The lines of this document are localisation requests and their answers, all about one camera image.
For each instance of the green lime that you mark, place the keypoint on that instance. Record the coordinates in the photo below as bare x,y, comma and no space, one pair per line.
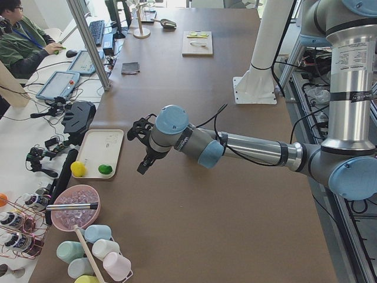
105,169

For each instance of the bamboo cutting board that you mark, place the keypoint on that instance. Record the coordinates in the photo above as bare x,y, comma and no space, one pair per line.
189,50

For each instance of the metal tongs handle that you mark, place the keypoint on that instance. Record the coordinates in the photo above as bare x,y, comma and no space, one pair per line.
73,206

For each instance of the aluminium frame post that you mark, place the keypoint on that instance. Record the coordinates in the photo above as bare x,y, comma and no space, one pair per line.
78,15

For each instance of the wooden mug tree stand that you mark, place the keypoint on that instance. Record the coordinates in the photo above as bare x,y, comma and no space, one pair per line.
140,32

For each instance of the computer mouse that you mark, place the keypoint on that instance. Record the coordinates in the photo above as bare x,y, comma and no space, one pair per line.
71,53

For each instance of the pale green cup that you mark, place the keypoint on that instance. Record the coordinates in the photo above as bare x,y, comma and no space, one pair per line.
68,251

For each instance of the yellow lemon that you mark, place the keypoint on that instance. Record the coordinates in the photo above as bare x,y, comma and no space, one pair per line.
78,169

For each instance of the black keyboard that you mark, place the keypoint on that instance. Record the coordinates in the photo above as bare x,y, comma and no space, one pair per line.
96,29

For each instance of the white camera post base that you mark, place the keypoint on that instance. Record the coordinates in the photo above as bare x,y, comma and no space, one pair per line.
256,86

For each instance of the pink cup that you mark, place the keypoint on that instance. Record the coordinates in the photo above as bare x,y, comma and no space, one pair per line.
117,266

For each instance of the copper wire bottle rack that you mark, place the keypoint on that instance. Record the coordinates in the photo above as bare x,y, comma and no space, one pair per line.
23,225

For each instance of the pale blue cup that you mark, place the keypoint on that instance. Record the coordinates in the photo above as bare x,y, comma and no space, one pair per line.
96,232

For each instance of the white ceramic spoon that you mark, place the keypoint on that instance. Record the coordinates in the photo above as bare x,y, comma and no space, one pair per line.
198,44

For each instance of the cream rabbit tray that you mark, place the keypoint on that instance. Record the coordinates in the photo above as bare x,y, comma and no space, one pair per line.
100,146

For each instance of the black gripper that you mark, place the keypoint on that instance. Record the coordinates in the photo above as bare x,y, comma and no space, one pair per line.
149,153

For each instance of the seated person green jacket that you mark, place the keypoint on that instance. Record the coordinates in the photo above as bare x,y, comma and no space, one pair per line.
25,48

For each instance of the metal scoop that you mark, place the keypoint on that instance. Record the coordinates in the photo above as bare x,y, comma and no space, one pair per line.
166,23

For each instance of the teach pendant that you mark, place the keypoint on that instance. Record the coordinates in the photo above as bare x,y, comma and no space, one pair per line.
60,84
82,64

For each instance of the grey folded cloth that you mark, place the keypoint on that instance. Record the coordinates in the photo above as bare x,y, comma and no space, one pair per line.
130,68

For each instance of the pink bowl of ice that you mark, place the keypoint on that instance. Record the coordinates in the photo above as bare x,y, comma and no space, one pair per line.
65,220

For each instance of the teach pendant near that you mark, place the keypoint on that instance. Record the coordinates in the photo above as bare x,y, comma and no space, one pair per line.
60,84

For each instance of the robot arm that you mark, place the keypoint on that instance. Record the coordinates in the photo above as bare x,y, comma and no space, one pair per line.
345,161

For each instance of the teach pendant far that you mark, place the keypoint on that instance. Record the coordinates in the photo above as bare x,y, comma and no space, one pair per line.
82,64

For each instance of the white cup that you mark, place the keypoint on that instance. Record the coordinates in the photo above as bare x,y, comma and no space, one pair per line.
102,247

